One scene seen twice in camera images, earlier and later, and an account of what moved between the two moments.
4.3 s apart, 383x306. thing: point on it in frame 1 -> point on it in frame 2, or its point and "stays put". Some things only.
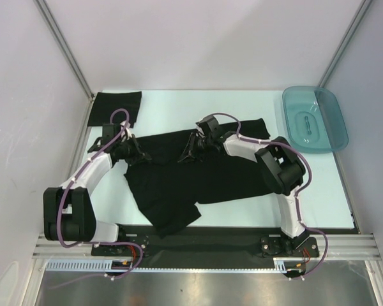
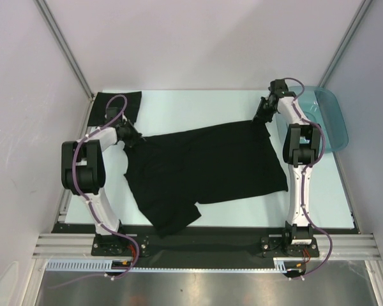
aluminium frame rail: (343, 246) stays put
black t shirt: (168, 191) stays put
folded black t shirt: (105, 102) stays put
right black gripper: (195, 144) -> (263, 111)
